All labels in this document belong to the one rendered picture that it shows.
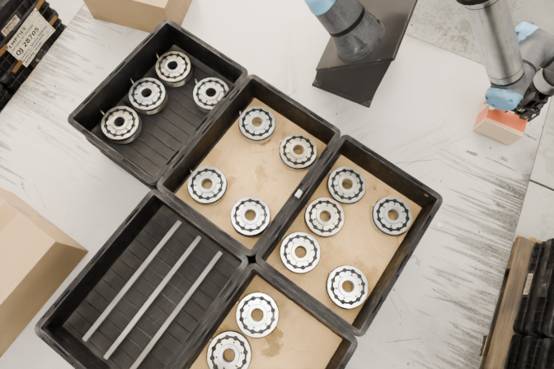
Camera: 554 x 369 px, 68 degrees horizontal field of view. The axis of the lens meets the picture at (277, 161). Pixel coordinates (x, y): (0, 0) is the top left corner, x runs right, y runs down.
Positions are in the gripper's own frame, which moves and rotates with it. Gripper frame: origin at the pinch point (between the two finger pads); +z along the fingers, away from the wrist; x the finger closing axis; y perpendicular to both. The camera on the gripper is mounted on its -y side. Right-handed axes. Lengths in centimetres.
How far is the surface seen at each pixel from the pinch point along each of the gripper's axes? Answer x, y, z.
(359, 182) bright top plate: -34, 45, -10
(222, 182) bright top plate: -67, 61, -10
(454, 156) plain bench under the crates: -8.3, 18.6, 6.4
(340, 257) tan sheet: -31, 65, -7
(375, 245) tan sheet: -24, 58, -7
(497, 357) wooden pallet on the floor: 48, 63, 62
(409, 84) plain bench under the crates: -29.8, 0.2, 6.5
